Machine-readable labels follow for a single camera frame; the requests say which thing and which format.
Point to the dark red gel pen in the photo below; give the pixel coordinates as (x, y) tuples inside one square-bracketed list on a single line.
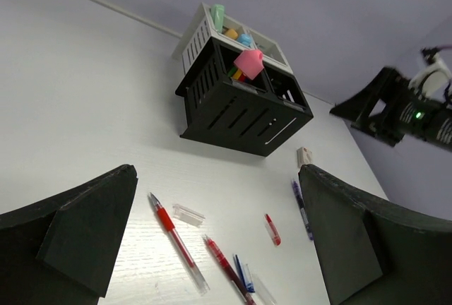
[(231, 275)]

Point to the clear pen cap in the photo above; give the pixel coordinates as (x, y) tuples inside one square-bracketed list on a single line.
[(188, 215)]

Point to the pink capped marker bundle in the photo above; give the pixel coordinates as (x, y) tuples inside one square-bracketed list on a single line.
[(248, 64)]

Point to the clear cap near pens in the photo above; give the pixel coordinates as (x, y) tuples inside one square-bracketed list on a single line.
[(262, 291)]

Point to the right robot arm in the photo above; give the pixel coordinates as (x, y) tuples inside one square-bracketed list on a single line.
[(432, 117)]

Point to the purple ink pen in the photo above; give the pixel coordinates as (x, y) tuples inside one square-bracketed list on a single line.
[(300, 202)]

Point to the red pen cap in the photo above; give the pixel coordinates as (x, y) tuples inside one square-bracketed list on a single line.
[(272, 230)]

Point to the green highlighter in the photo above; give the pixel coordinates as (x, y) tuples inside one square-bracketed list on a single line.
[(217, 12)]

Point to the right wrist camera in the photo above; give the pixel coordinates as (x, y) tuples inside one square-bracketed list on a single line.
[(434, 75)]

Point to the black slotted organizer box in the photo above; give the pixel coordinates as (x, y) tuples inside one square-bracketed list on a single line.
[(256, 117)]

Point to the blue highlighter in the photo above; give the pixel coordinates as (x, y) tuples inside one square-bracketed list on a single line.
[(245, 40)]

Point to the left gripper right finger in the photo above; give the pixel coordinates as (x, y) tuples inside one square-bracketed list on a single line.
[(373, 251)]

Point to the orange highlighter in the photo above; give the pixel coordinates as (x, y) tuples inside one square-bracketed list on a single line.
[(231, 33)]

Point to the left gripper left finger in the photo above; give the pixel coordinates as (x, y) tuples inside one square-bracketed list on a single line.
[(66, 246)]

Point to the blue pen cap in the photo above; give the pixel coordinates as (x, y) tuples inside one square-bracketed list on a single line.
[(244, 274)]

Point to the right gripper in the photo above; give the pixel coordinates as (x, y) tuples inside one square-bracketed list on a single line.
[(376, 109)]

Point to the white slotted organizer box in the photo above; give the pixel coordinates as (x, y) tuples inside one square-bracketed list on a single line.
[(205, 26)]

